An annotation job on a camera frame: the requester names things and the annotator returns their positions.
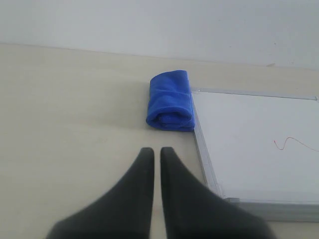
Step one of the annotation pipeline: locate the blue cloth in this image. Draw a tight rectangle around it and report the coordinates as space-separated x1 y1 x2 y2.
146 70 195 132

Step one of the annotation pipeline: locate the aluminium framed whiteboard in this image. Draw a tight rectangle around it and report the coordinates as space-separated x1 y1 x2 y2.
192 88 319 223

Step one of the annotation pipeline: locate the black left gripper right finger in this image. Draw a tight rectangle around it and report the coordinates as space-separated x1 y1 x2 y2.
160 147 276 239

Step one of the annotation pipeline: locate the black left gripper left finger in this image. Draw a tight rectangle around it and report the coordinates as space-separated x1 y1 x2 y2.
47 147 155 239

